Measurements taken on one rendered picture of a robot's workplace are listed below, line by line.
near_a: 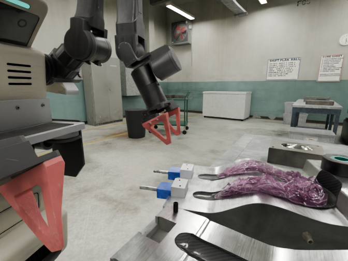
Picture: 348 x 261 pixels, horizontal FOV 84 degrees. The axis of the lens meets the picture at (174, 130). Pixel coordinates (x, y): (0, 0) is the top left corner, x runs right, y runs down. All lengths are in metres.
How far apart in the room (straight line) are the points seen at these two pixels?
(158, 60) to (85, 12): 0.23
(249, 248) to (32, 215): 0.30
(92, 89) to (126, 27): 5.40
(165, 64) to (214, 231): 0.37
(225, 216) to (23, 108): 0.50
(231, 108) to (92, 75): 4.37
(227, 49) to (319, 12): 2.72
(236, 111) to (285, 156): 5.89
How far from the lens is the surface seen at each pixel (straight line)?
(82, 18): 0.59
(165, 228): 0.41
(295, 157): 0.95
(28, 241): 0.60
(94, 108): 5.95
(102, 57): 0.63
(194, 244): 0.36
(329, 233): 0.52
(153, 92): 0.50
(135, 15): 0.55
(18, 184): 0.22
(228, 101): 6.85
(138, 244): 0.35
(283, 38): 7.50
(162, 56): 0.50
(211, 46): 8.17
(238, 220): 0.48
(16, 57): 0.56
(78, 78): 0.70
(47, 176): 0.19
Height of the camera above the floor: 1.13
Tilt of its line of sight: 13 degrees down
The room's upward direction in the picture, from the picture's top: straight up
